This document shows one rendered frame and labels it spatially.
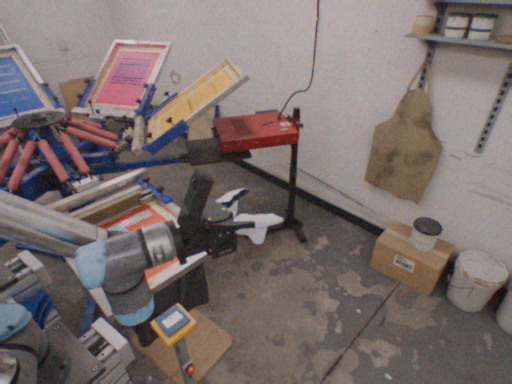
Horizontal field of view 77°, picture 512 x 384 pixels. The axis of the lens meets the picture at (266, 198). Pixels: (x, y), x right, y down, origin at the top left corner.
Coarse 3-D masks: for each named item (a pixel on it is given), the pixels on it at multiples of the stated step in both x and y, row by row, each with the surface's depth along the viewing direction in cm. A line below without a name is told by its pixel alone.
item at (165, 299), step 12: (192, 276) 165; (204, 276) 171; (168, 288) 154; (180, 288) 161; (192, 288) 170; (204, 288) 175; (156, 300) 151; (168, 300) 158; (180, 300) 165; (192, 300) 174; (204, 300) 180; (156, 312) 156; (144, 324) 152; (144, 336) 155; (156, 336) 164
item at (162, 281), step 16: (128, 192) 191; (96, 208) 181; (176, 208) 178; (64, 256) 148; (192, 256) 148; (208, 256) 151; (176, 272) 140; (96, 288) 133; (160, 288) 136; (112, 320) 124
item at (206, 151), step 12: (192, 144) 254; (204, 144) 254; (216, 144) 254; (168, 156) 242; (180, 156) 242; (192, 156) 237; (204, 156) 237; (216, 156) 237; (228, 156) 237; (240, 156) 237; (96, 168) 228; (120, 168) 233; (132, 168) 236
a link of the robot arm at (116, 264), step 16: (112, 240) 54; (128, 240) 54; (144, 240) 54; (80, 256) 51; (96, 256) 51; (112, 256) 52; (128, 256) 53; (144, 256) 54; (80, 272) 50; (96, 272) 51; (112, 272) 52; (128, 272) 54; (112, 288) 54; (128, 288) 56
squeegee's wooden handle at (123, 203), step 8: (136, 192) 179; (120, 200) 172; (128, 200) 175; (136, 200) 179; (104, 208) 167; (112, 208) 170; (120, 208) 174; (128, 208) 177; (80, 216) 161; (88, 216) 162; (96, 216) 165; (104, 216) 169
